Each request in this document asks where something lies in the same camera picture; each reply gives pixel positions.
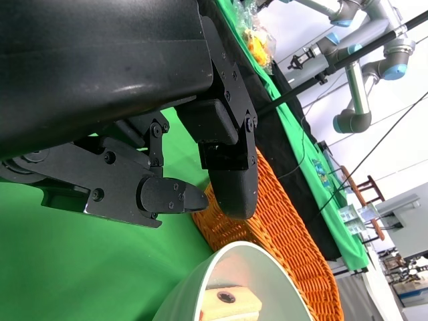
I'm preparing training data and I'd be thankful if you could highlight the thin black hanging cable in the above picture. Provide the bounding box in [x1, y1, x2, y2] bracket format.
[318, 96, 428, 215]

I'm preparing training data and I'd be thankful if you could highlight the yellow cake slice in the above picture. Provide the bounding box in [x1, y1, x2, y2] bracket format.
[199, 284, 263, 321]

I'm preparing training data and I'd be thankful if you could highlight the orange wicker basket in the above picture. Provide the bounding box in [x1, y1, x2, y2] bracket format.
[192, 146, 345, 321]

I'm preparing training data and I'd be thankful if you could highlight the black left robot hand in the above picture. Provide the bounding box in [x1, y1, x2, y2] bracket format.
[0, 0, 260, 231]

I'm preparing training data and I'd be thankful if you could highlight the grey round bowl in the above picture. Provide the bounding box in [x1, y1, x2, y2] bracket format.
[152, 241, 320, 321]

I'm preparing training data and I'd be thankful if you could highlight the green background tablecloth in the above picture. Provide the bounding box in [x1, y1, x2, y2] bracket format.
[217, 0, 370, 274]

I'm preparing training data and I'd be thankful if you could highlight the grey metal cabinet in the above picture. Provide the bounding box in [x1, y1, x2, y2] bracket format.
[376, 193, 428, 261]

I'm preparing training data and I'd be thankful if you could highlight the clear bag of yellow items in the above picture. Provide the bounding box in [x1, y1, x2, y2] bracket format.
[232, 0, 278, 73]

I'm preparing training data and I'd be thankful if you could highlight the brown wooden chair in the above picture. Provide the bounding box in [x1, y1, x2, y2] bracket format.
[340, 165, 385, 241]

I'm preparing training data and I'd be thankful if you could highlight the teal printed packet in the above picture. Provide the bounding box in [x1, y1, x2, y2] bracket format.
[312, 158, 332, 187]

